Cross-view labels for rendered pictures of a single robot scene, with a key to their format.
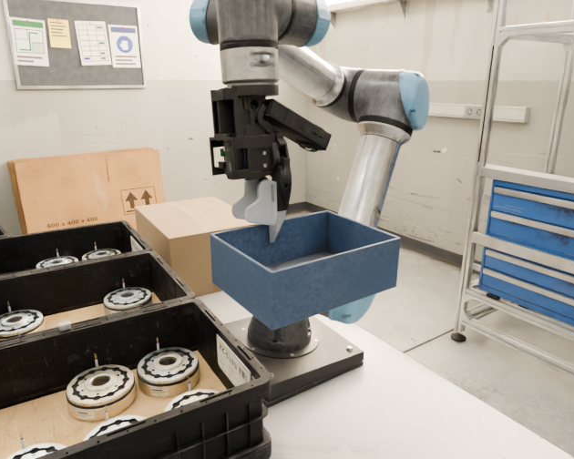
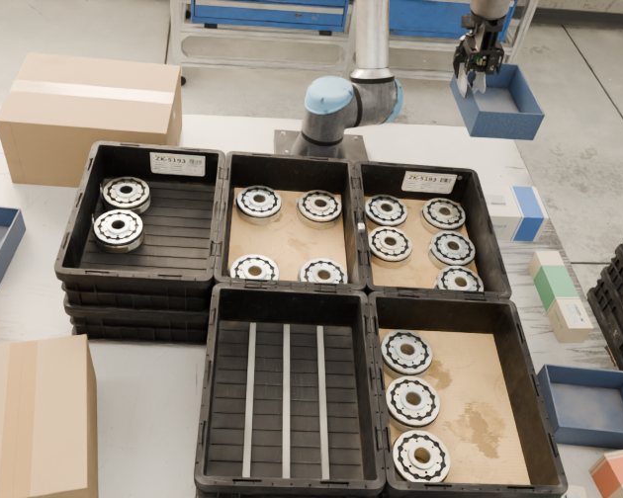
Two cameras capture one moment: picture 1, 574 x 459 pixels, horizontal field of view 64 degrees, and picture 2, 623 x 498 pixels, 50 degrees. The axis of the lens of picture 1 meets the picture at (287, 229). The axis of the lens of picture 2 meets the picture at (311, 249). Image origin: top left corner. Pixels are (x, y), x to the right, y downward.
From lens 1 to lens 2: 1.52 m
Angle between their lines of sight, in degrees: 61
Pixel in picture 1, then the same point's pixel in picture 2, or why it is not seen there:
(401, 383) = (391, 141)
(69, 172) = not seen: outside the picture
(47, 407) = (380, 278)
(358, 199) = (384, 29)
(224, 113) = (490, 37)
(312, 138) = not seen: hidden behind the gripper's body
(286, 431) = not seen: hidden behind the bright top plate
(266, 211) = (482, 82)
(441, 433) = (440, 153)
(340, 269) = (528, 96)
